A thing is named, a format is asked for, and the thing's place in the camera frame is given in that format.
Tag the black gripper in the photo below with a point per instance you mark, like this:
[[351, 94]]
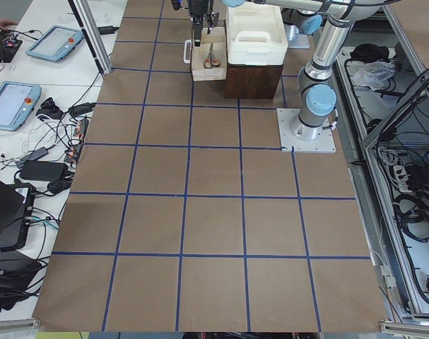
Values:
[[197, 7]]

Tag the left side aluminium frame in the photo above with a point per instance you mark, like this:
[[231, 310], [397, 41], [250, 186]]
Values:
[[390, 129]]

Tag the far teach pendant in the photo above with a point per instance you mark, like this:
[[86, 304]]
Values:
[[56, 44]]

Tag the large black power brick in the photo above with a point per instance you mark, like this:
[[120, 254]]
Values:
[[43, 171]]

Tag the near teach pendant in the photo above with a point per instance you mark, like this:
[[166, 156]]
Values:
[[17, 101]]

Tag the teach pendant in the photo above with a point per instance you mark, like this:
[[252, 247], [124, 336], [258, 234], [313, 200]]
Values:
[[56, 44], [17, 101]]

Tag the white plastic tray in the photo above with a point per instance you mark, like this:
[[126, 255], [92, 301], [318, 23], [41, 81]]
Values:
[[255, 35]]

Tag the wooden drawer with white handle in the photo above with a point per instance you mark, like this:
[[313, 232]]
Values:
[[194, 56]]

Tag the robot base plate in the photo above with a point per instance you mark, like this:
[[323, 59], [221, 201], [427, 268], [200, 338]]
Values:
[[296, 137]]

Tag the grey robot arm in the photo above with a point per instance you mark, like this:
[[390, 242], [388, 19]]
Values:
[[349, 11], [317, 97]]

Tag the grey orange handled scissors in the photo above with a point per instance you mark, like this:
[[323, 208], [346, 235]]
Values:
[[210, 61]]

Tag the black laptop computer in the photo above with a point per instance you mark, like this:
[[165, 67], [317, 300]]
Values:
[[16, 203]]

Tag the white crumpled cloth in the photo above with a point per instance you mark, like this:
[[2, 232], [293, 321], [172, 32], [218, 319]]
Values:
[[374, 75]]

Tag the dark brown drawer cabinet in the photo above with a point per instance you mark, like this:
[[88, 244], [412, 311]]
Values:
[[252, 82]]

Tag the aluminium frame post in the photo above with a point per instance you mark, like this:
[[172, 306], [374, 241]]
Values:
[[88, 26]]

